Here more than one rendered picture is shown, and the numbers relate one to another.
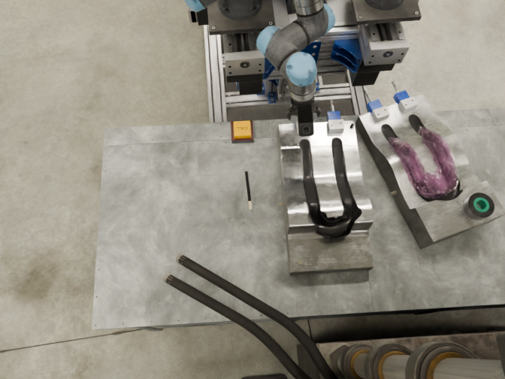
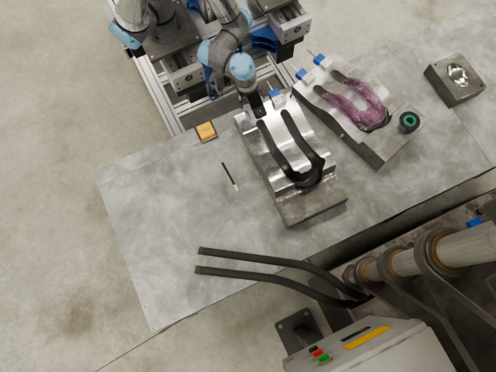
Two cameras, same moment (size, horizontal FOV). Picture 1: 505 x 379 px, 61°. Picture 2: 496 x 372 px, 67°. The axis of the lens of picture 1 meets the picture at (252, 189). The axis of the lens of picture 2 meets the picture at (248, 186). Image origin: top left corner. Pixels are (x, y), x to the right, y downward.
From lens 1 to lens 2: 0.11 m
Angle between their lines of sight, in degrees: 6
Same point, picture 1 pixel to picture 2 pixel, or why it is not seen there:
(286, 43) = (222, 50)
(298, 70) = (240, 68)
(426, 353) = (426, 241)
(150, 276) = (181, 273)
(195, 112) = (153, 130)
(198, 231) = (203, 224)
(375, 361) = (384, 263)
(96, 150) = (83, 192)
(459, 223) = (398, 140)
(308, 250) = (295, 204)
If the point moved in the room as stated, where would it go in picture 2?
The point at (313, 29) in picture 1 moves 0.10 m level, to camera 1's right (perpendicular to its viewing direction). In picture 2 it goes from (238, 31) to (268, 21)
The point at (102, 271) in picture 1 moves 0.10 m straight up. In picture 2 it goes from (140, 285) to (132, 284)
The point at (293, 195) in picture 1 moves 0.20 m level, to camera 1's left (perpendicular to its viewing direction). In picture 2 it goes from (268, 167) to (218, 185)
